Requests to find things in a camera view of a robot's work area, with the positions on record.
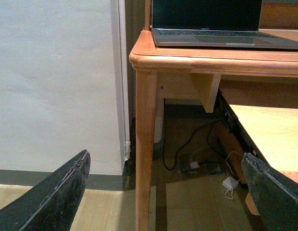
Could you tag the grey laptop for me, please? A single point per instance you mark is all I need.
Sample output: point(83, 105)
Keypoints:
point(212, 23)

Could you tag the white power adapter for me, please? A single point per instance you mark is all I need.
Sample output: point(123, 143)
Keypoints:
point(230, 184)

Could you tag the wooden rolling stand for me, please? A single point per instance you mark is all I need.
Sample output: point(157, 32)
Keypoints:
point(233, 150)

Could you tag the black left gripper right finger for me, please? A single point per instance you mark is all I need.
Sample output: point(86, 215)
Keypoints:
point(274, 194)

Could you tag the white pipe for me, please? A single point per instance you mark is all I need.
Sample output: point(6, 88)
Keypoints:
point(159, 118)

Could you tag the wooden keyboard tray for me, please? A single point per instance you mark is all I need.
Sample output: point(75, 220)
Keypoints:
point(268, 123)

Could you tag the wooden desk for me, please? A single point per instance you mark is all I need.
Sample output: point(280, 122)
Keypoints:
point(205, 68)

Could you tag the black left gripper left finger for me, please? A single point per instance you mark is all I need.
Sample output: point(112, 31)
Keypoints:
point(52, 204)

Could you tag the power strip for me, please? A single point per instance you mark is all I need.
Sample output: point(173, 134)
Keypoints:
point(188, 165)

